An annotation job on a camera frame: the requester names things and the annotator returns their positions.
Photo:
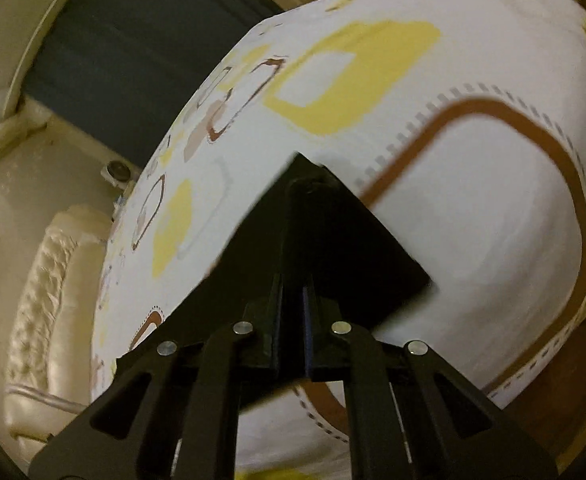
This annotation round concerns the black pants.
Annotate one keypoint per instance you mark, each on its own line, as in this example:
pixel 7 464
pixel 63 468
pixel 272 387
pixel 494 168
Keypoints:
pixel 323 240

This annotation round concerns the cream tufted headboard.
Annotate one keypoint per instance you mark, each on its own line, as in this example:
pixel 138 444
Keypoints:
pixel 58 335

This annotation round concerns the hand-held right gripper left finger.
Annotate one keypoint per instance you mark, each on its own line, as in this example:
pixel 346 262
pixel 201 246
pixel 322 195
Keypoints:
pixel 277 330

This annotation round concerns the dark blue curtain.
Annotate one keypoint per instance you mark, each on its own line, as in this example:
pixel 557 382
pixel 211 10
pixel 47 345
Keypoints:
pixel 123 60

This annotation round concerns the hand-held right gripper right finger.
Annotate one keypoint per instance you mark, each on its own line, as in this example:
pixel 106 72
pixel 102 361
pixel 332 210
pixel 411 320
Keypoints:
pixel 309 335

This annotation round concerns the white patterned bed sheet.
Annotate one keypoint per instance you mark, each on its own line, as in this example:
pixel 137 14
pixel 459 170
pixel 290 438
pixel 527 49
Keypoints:
pixel 473 210

